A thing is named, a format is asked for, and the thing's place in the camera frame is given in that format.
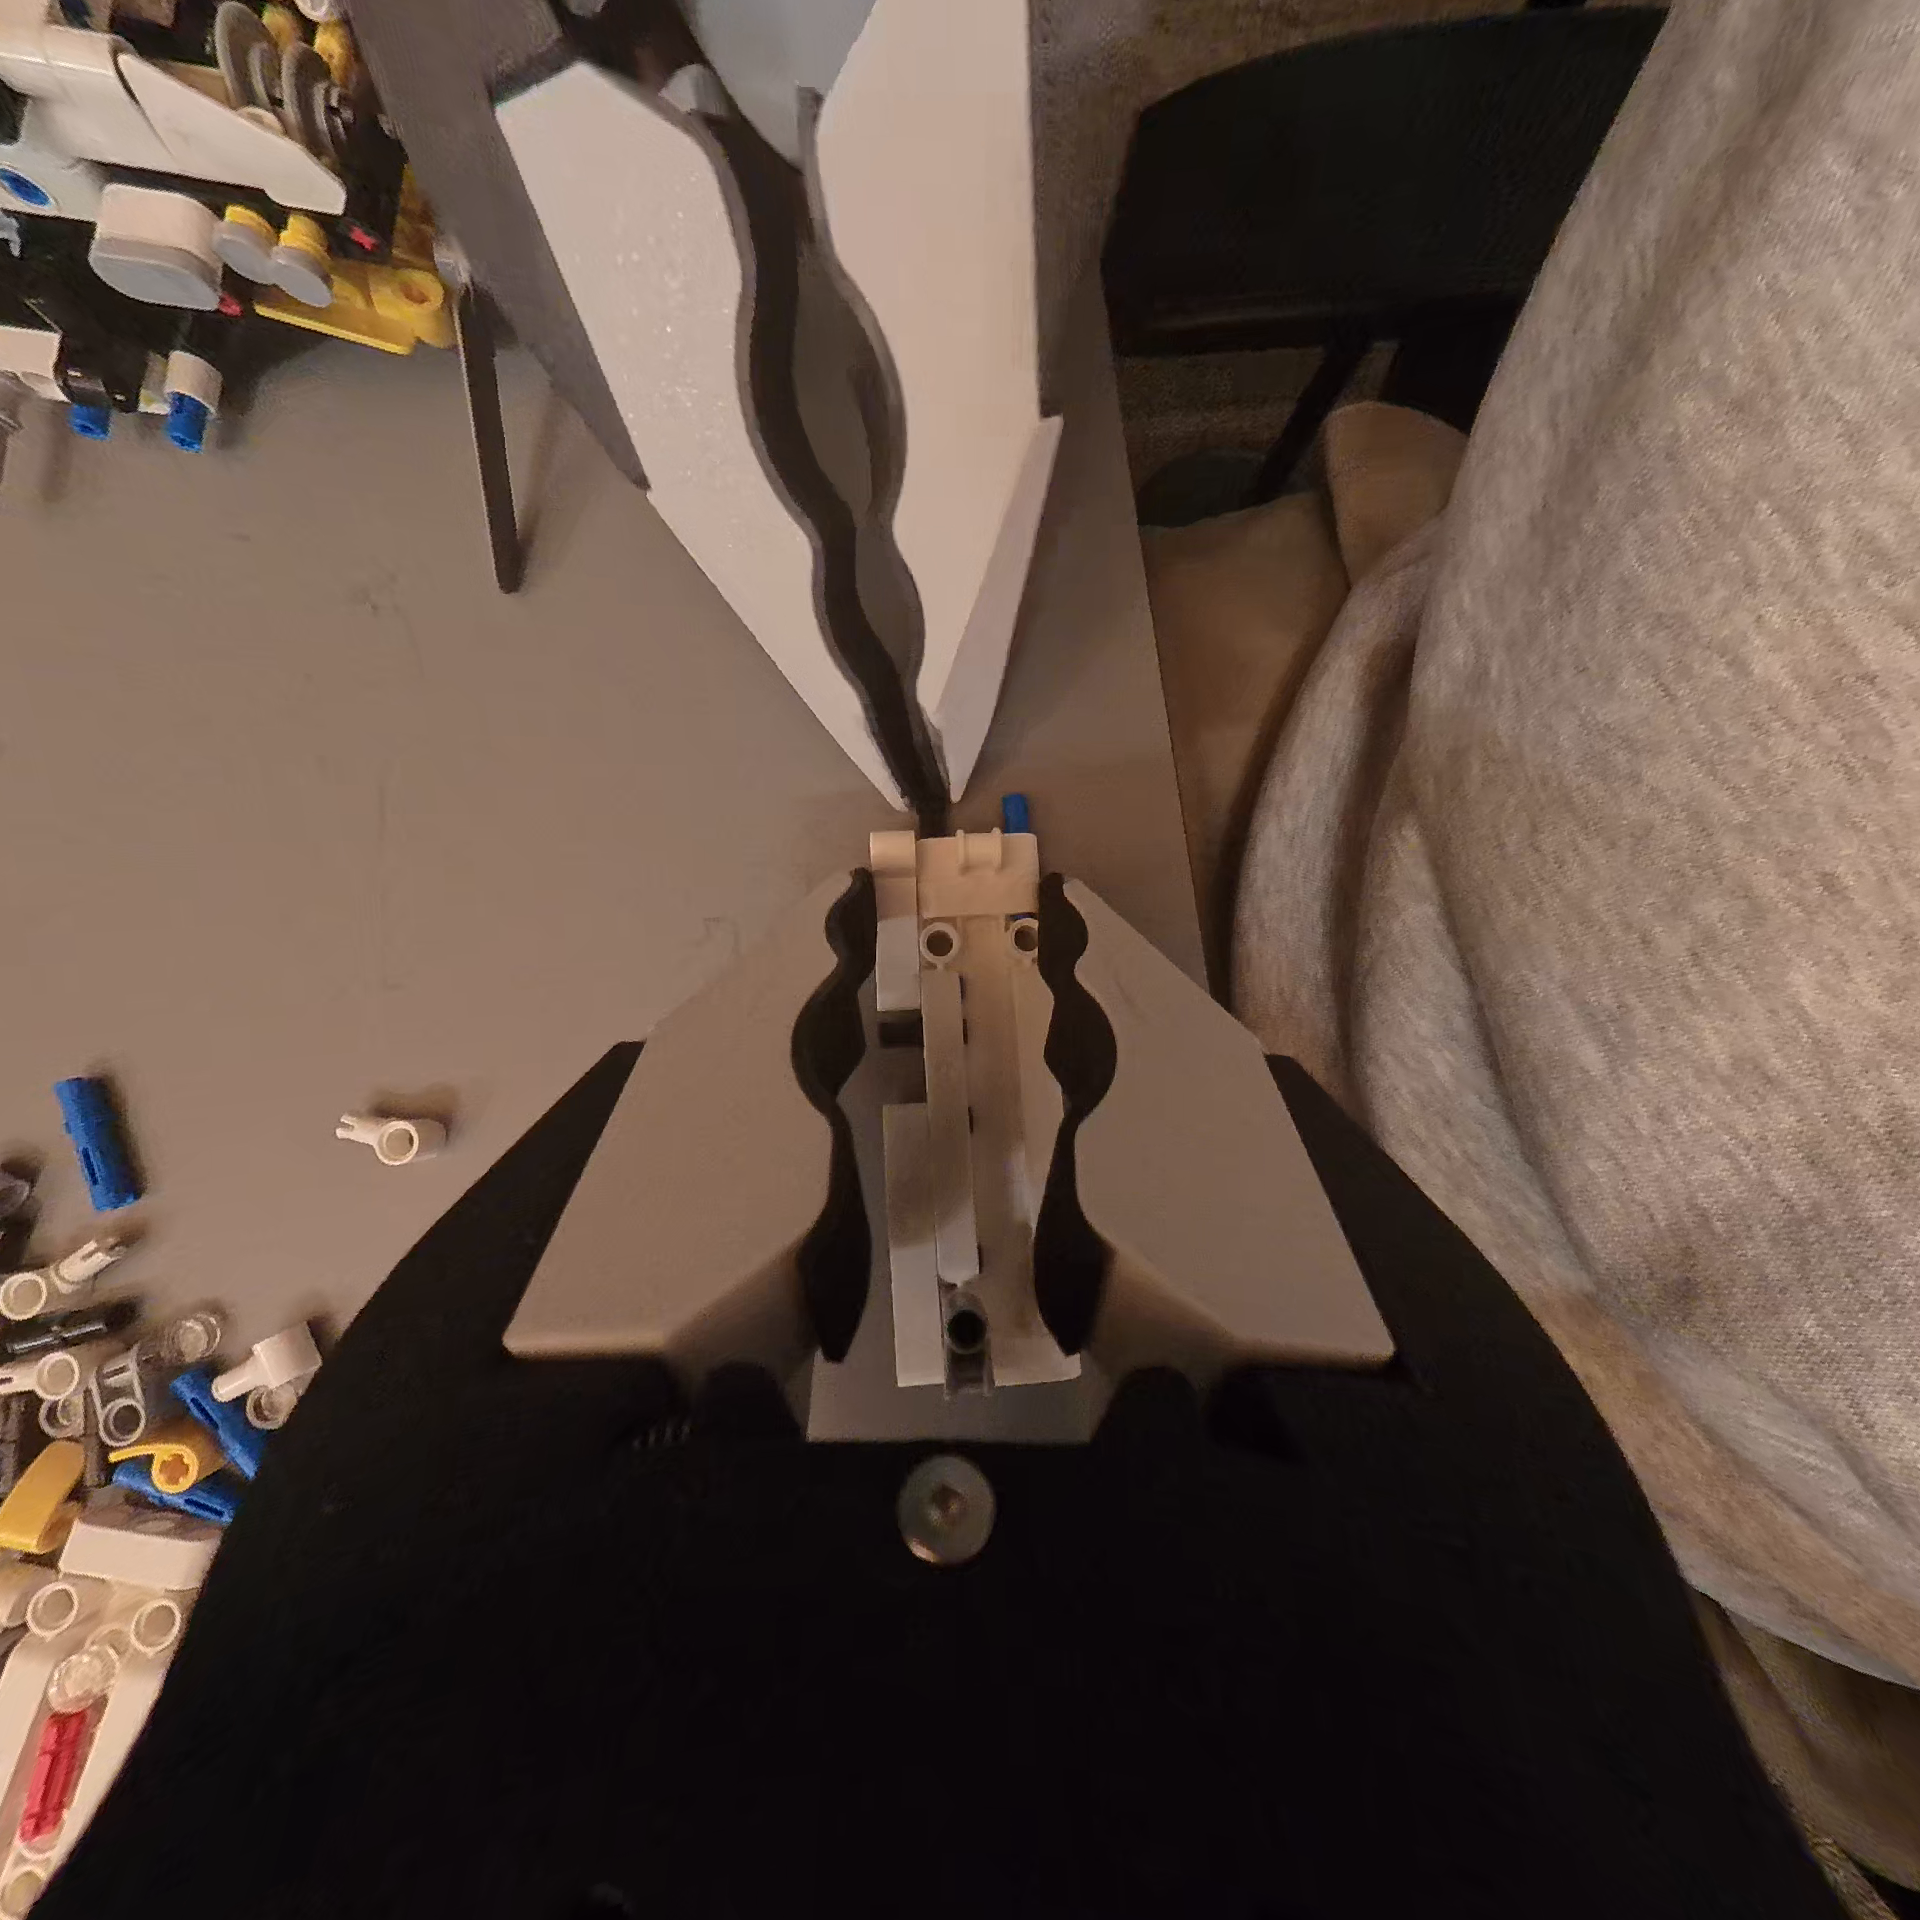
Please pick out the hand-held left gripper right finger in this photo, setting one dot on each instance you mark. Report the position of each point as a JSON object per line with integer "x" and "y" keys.
{"x": 1214, "y": 1201}

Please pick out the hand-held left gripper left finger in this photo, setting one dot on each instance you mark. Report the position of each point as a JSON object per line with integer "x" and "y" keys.
{"x": 675, "y": 1201}

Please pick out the pile of loose lego pieces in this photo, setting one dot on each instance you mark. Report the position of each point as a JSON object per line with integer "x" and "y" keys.
{"x": 171, "y": 1463}

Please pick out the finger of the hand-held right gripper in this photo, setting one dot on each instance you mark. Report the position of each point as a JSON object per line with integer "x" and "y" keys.
{"x": 644, "y": 300}
{"x": 960, "y": 300}

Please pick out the tan trousers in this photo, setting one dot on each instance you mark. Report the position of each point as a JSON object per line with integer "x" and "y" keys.
{"x": 1259, "y": 674}

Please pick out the white black lego vehicle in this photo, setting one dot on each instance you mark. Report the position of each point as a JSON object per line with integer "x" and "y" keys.
{"x": 149, "y": 120}

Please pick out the black chair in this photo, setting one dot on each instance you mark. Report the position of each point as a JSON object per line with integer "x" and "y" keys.
{"x": 1348, "y": 181}

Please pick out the white lego panel assembly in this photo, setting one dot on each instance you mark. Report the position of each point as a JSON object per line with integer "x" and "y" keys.
{"x": 960, "y": 885}

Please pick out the blue lego pin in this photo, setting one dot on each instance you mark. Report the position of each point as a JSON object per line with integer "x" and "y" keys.
{"x": 98, "y": 1140}

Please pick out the white lego connector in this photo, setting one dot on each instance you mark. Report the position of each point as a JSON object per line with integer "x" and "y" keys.
{"x": 403, "y": 1140}

